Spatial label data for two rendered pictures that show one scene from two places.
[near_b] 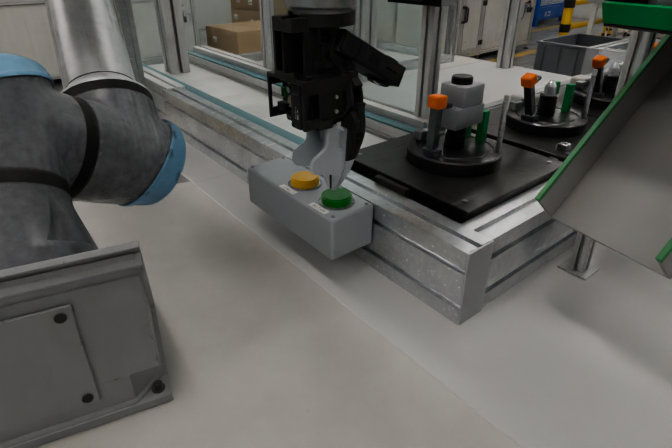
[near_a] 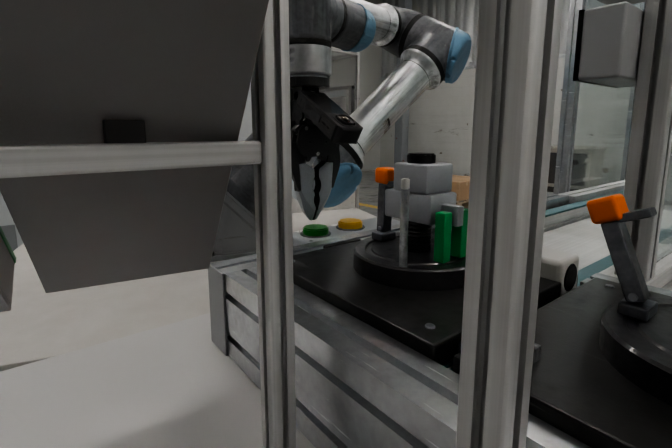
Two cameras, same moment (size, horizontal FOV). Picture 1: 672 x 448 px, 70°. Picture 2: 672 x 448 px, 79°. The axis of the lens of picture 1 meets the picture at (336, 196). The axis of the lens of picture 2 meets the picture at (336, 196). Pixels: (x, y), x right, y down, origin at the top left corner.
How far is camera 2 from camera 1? 86 cm
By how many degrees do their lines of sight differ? 86
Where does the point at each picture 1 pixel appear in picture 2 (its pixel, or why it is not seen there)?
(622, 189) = (157, 238)
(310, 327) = not seen: hidden behind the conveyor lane
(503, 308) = (222, 370)
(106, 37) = (359, 114)
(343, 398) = (175, 297)
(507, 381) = (134, 354)
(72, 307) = not seen: hidden behind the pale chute
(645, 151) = (167, 204)
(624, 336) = not seen: outside the picture
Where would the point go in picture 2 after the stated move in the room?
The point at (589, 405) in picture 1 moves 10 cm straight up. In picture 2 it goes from (71, 392) to (60, 297)
